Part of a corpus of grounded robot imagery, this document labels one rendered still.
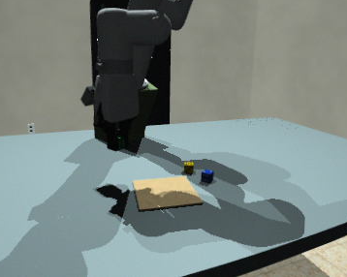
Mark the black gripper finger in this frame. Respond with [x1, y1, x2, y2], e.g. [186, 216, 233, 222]
[117, 116, 137, 147]
[93, 102, 118, 151]

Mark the yellow die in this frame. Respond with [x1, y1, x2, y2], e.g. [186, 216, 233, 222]
[184, 162, 194, 173]

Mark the tan square mat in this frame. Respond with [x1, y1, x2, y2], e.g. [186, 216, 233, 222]
[133, 176, 204, 211]

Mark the blue die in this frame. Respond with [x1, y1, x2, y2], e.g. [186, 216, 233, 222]
[201, 169, 213, 183]

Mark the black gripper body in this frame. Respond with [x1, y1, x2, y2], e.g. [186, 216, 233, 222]
[94, 73, 139, 123]

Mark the green die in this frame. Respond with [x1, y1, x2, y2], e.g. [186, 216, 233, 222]
[118, 137, 125, 150]

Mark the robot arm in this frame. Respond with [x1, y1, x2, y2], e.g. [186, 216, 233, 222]
[95, 0, 193, 89]

